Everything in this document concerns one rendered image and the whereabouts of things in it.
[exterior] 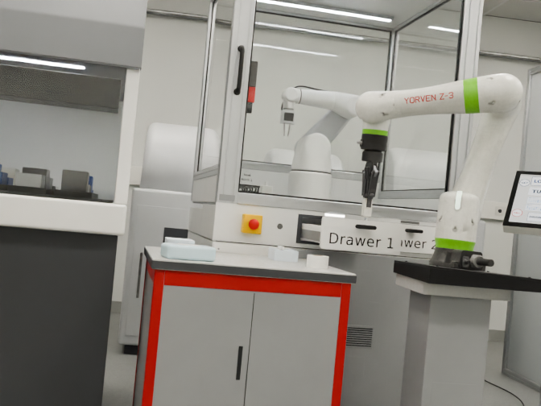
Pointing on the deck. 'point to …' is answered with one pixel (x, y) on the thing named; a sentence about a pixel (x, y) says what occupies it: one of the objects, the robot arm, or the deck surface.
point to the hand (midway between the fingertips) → (366, 207)
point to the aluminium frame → (232, 152)
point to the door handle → (240, 69)
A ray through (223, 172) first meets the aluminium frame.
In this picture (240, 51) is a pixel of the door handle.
